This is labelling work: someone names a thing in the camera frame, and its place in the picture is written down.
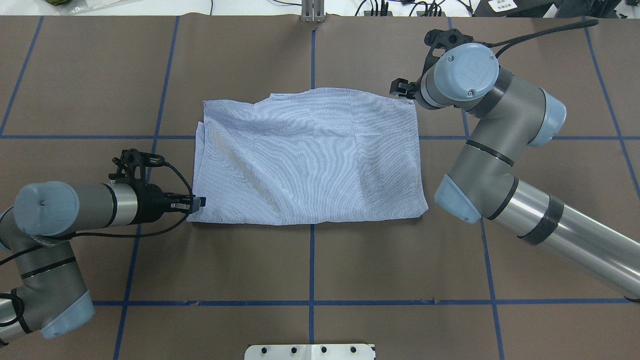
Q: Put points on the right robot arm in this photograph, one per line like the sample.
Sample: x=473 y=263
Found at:
x=514 y=114

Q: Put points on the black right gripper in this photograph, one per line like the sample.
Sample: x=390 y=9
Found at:
x=403 y=88

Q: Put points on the black box with label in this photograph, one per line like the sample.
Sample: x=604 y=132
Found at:
x=512 y=8

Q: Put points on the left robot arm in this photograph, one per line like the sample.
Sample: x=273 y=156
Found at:
x=53 y=298

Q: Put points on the aluminium profile post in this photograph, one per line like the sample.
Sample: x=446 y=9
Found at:
x=313 y=11

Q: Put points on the light blue striped shirt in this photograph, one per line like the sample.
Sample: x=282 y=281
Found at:
x=327 y=155

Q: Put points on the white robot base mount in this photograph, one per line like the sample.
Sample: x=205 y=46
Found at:
x=326 y=351

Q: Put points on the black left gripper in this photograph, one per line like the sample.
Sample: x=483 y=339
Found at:
x=152 y=201

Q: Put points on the green folded cloth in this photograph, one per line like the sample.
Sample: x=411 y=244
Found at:
x=57 y=3

